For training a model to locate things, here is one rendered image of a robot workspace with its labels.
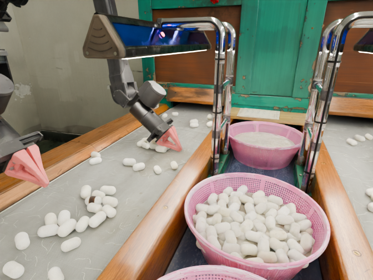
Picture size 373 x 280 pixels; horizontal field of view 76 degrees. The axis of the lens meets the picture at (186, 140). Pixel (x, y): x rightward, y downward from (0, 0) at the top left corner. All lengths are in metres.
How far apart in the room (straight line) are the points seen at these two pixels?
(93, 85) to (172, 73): 1.45
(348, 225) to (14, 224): 0.62
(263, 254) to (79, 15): 2.45
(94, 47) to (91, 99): 2.20
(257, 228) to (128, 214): 0.26
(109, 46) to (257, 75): 0.82
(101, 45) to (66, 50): 2.28
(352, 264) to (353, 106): 0.79
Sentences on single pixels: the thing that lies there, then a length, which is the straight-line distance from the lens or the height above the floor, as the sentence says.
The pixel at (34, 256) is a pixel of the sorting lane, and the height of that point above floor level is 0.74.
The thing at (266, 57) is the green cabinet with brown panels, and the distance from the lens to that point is 1.15.
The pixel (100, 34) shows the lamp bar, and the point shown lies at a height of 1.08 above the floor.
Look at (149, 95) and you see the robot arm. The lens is 0.73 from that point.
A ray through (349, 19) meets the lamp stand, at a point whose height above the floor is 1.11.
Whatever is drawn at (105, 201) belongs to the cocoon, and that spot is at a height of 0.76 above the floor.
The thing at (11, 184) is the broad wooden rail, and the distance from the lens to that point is 0.69.
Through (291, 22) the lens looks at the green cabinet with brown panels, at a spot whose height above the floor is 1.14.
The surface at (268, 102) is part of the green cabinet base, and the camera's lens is 1.17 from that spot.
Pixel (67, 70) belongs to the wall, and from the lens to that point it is 2.76.
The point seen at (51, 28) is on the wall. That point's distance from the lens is 2.83.
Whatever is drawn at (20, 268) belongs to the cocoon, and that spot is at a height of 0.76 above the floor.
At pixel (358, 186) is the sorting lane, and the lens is 0.73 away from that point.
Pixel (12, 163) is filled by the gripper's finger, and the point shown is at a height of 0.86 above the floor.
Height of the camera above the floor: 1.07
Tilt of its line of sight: 22 degrees down
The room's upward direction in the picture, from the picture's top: straight up
